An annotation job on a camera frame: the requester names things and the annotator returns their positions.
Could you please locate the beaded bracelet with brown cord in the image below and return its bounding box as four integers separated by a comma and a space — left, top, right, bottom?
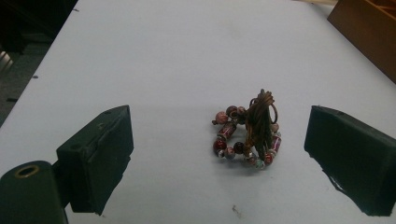
211, 89, 283, 171

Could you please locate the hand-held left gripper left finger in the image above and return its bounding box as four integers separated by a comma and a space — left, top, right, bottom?
0, 105, 134, 224

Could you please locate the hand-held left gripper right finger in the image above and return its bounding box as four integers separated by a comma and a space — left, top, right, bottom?
304, 105, 396, 217

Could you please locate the brown wooden box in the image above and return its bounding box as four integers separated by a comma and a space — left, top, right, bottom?
326, 0, 396, 84

